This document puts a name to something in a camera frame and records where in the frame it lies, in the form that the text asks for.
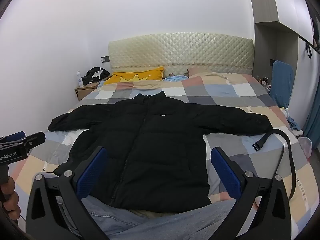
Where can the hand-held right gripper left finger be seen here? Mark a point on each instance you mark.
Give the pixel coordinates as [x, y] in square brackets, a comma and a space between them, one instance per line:
[91, 172]

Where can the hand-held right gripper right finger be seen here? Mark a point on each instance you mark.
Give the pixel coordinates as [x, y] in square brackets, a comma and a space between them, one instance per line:
[225, 175]

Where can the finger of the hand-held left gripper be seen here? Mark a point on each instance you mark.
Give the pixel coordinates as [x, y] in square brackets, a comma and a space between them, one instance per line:
[13, 137]
[35, 141]

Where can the black puffer jacket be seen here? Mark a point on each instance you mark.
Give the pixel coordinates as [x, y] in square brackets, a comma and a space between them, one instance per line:
[155, 142]

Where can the pile of blue clothes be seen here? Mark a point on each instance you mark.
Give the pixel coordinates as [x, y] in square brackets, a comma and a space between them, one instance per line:
[292, 121]

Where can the person's left hand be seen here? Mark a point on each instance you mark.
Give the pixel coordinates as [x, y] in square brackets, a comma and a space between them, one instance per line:
[11, 197]

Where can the wooden nightstand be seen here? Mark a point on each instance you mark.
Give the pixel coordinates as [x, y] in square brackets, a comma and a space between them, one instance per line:
[83, 92]

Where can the white spray bottle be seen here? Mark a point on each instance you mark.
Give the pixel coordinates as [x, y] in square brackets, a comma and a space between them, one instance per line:
[79, 80]

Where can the person's blue jeans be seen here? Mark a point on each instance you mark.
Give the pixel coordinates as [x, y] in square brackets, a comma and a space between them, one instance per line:
[160, 225]

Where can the black bag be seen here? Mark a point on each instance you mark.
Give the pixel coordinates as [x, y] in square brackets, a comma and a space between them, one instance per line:
[91, 78]

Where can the plaid patchwork blanket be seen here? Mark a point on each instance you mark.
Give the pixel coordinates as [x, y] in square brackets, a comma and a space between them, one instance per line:
[225, 90]

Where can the clear plastic bag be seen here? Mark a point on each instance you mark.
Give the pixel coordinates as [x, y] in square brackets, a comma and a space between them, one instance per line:
[306, 146]

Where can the white charger device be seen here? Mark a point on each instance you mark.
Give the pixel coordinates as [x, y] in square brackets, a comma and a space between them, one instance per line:
[97, 74]

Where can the row of small bottles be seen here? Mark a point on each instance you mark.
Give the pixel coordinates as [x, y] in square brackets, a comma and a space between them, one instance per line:
[263, 80]

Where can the yellow pillow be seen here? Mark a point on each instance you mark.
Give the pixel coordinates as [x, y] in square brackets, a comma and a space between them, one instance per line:
[135, 74]

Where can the light blue cloth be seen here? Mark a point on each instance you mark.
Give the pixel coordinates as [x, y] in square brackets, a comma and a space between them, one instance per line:
[175, 78]

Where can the cream quilted headboard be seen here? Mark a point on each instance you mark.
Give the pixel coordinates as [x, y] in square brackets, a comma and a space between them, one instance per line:
[180, 50]

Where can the wall socket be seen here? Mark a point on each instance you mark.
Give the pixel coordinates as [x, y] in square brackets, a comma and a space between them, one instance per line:
[105, 59]

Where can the grey wall cabinet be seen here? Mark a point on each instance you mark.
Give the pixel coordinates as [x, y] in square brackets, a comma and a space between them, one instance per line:
[272, 2]

